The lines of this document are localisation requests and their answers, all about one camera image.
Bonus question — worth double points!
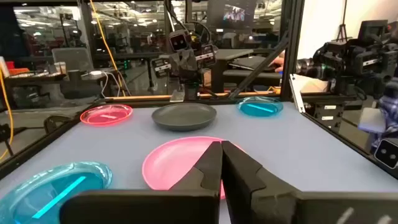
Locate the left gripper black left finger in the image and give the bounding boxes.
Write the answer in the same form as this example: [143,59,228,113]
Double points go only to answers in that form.
[169,141,224,196]

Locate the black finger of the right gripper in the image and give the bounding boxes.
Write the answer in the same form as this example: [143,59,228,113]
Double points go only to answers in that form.
[185,51,195,75]
[177,51,187,75]

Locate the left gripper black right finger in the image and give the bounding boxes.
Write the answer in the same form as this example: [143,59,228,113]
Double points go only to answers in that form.
[221,140,300,224]

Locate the green bowl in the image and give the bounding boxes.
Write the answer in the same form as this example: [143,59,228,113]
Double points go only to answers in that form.
[151,102,218,132]

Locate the clear blue plastic plate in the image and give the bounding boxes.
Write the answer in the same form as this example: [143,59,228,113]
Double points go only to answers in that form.
[236,96,284,118]
[0,161,113,224]

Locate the dark grey desk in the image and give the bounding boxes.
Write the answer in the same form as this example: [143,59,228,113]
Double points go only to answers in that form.
[211,49,282,94]

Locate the dark laptop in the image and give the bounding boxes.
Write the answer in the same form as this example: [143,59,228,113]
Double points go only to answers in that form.
[229,55,277,72]

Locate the clear pink plastic plate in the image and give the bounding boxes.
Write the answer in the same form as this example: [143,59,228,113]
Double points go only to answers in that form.
[80,104,134,127]

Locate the person's hand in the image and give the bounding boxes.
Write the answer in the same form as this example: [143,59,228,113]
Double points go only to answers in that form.
[271,51,285,73]

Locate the grey office chair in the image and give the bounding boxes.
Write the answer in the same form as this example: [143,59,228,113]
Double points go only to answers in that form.
[51,47,95,74]

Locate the black equipment box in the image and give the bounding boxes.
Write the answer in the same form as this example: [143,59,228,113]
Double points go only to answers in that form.
[310,102,345,131]

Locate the white slanted panel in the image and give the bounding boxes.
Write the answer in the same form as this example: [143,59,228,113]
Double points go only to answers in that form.
[289,73,307,114]

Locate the dark cluttered desk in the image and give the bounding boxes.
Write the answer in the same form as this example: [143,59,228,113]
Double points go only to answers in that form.
[2,72,105,103]

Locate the thin black tripod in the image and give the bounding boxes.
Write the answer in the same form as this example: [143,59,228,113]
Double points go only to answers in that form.
[335,0,349,43]

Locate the person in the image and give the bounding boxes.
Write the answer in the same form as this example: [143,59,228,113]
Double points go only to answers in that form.
[357,77,398,153]

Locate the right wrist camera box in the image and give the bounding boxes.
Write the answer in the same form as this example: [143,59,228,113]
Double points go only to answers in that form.
[169,30,191,52]

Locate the silver mounting bracket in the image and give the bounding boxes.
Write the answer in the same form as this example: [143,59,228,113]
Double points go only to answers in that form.
[169,89,185,103]

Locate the wall screen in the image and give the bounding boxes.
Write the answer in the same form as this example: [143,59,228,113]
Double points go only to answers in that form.
[222,4,247,23]

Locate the hanging yellow cable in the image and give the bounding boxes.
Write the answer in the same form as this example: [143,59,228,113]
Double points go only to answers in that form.
[89,0,127,98]

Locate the black metal table frame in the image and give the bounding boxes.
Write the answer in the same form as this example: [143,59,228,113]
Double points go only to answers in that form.
[0,0,398,181]

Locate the table-level camera box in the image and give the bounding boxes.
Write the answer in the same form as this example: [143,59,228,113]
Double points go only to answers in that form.
[373,138,398,170]

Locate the black camera rig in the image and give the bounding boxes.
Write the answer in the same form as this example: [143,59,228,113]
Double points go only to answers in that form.
[295,19,398,100]

